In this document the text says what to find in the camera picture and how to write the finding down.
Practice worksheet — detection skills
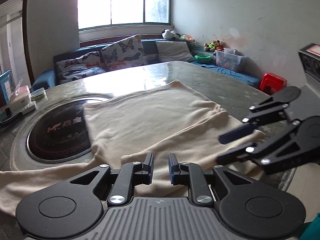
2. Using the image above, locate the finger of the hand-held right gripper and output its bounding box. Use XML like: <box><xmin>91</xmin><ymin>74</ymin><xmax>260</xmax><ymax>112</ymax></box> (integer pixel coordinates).
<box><xmin>219</xmin><ymin>92</ymin><xmax>290</xmax><ymax>145</ymax></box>
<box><xmin>216</xmin><ymin>119</ymin><xmax>311</xmax><ymax>175</ymax></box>

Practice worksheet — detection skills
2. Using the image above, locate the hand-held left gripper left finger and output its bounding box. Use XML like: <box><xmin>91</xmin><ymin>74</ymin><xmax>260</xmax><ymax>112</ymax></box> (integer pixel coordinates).
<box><xmin>69</xmin><ymin>153</ymin><xmax>154</xmax><ymax>207</ymax></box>

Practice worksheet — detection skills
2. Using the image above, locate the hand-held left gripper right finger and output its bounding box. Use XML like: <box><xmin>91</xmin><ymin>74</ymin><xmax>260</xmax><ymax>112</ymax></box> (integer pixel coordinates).
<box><xmin>169</xmin><ymin>154</ymin><xmax>253</xmax><ymax>205</ymax></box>

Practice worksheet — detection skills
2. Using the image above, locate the cream knit garment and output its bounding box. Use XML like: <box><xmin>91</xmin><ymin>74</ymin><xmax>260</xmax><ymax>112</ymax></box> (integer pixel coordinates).
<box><xmin>0</xmin><ymin>79</ymin><xmax>267</xmax><ymax>218</ymax></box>

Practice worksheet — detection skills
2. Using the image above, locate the red plastic stool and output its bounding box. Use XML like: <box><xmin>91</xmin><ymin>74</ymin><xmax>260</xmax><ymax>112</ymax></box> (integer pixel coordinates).
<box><xmin>259</xmin><ymin>73</ymin><xmax>287</xmax><ymax>95</ymax></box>

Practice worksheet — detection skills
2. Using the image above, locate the clear plastic storage box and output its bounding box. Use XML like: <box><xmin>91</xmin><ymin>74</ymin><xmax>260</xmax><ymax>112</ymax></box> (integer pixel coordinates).
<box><xmin>214</xmin><ymin>48</ymin><xmax>247</xmax><ymax>72</ymax></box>

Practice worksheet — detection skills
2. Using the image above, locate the green plastic bowl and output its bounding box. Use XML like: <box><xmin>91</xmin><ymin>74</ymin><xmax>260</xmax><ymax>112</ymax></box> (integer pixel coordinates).
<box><xmin>194</xmin><ymin>54</ymin><xmax>213</xmax><ymax>64</ymax></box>

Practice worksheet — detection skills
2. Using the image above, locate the brown plush toy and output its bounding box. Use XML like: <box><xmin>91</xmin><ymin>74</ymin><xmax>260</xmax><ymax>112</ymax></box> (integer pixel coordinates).
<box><xmin>204</xmin><ymin>40</ymin><xmax>225</xmax><ymax>52</ymax></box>

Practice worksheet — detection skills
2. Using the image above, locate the round black induction cooktop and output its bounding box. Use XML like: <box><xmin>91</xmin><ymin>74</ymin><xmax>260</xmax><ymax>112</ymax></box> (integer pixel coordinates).
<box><xmin>25</xmin><ymin>95</ymin><xmax>93</xmax><ymax>162</ymax></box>

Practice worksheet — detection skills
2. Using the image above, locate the plain grey pillow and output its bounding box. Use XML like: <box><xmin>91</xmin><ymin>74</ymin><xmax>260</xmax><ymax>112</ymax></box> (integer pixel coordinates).
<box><xmin>155</xmin><ymin>41</ymin><xmax>195</xmax><ymax>63</ymax></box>

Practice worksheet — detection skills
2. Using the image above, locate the teal cloth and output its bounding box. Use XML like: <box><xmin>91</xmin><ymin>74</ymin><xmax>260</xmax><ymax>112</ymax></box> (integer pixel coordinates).
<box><xmin>300</xmin><ymin>212</ymin><xmax>320</xmax><ymax>240</ymax></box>

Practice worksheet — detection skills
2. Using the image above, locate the large butterfly print pillow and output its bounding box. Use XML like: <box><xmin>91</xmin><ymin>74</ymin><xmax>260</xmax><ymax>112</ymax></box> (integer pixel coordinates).
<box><xmin>100</xmin><ymin>34</ymin><xmax>148</xmax><ymax>72</ymax></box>

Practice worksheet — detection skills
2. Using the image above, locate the panda plush toy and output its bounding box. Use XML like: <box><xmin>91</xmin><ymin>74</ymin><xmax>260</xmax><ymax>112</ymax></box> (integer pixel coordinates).
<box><xmin>161</xmin><ymin>29</ymin><xmax>184</xmax><ymax>40</ymax></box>

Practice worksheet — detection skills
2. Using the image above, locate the flat butterfly print pillow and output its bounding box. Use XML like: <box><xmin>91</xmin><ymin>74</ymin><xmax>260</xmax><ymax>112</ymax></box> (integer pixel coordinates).
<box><xmin>55</xmin><ymin>51</ymin><xmax>107</xmax><ymax>85</ymax></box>

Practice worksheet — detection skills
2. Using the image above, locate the small green box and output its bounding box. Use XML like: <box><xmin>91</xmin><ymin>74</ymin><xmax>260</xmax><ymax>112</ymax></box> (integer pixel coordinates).
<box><xmin>30</xmin><ymin>88</ymin><xmax>47</xmax><ymax>102</ymax></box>

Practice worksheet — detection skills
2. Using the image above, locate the flat white box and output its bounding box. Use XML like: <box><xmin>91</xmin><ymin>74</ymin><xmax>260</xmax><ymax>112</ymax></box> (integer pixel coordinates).
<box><xmin>23</xmin><ymin>102</ymin><xmax>37</xmax><ymax>113</ymax></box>

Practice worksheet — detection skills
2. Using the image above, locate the blue corner sofa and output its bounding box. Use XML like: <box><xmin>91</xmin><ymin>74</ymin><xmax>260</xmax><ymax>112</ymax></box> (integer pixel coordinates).
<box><xmin>32</xmin><ymin>39</ymin><xmax>262</xmax><ymax>90</ymax></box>

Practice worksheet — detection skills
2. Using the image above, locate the pink white tissue box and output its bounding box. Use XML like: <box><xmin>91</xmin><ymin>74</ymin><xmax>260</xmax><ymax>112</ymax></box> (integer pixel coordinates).
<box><xmin>9</xmin><ymin>85</ymin><xmax>32</xmax><ymax>113</ymax></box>

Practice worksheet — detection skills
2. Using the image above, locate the blue book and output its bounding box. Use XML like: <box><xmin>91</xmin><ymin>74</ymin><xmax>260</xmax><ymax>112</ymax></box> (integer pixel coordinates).
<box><xmin>0</xmin><ymin>70</ymin><xmax>13</xmax><ymax>105</ymax></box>

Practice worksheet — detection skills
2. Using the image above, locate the black strap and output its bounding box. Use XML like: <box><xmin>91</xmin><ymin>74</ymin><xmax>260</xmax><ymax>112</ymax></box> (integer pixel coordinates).
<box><xmin>0</xmin><ymin>112</ymin><xmax>25</xmax><ymax>128</ymax></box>

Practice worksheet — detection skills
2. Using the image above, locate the window with green frame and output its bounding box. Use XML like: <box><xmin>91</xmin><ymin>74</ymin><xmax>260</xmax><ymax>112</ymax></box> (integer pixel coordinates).
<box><xmin>78</xmin><ymin>0</ymin><xmax>173</xmax><ymax>31</ymax></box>

